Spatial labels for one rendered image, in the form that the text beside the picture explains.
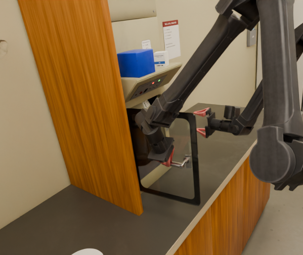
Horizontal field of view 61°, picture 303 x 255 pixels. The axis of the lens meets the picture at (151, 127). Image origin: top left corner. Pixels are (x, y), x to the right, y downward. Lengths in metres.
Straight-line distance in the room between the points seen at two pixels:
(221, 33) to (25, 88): 0.91
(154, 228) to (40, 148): 0.67
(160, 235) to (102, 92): 0.58
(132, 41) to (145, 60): 0.14
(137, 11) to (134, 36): 0.10
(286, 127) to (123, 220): 0.82
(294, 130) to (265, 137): 0.05
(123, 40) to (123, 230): 0.75
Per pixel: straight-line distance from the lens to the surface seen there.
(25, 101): 1.30
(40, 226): 1.28
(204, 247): 1.41
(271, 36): 0.59
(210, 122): 1.27
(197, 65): 0.71
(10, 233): 1.33
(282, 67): 0.55
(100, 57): 0.92
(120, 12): 1.06
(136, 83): 0.94
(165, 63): 1.12
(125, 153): 1.00
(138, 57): 0.96
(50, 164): 1.42
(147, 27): 1.18
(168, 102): 0.76
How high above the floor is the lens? 1.70
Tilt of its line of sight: 23 degrees down
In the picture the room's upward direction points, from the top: 8 degrees counter-clockwise
